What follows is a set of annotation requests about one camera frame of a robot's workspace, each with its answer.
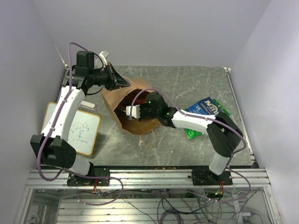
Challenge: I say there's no aluminium rail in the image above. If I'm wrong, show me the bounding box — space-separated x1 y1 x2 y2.
25 169 271 190

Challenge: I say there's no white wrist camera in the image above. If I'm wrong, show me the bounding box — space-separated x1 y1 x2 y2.
94 50 109 68
126 105 141 120

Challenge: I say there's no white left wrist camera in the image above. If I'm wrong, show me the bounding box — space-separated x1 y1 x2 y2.
94 50 109 68

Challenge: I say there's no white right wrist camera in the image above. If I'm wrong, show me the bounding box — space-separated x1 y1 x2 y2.
126 105 141 120

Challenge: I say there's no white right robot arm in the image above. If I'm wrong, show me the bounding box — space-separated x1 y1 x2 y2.
126 91 244 185

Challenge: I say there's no blue Burts chips bag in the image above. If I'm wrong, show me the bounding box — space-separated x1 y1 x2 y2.
186 97 230 116

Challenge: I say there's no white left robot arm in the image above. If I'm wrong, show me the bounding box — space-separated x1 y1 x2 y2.
30 51 130 185

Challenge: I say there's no yellow framed whiteboard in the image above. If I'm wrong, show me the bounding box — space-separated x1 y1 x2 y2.
41 102 101 156

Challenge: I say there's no brown paper bag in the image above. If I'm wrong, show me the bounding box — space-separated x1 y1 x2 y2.
101 77 160 136

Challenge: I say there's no green Chuba chips bag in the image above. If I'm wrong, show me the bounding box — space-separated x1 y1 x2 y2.
184 99 232 140

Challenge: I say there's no pink snack packet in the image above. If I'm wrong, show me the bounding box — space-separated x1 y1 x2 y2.
123 90 149 106

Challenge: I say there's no white eraser block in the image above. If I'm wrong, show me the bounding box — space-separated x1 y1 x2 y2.
80 101 96 111

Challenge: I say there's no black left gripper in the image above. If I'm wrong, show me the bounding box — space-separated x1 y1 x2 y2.
89 63 131 91

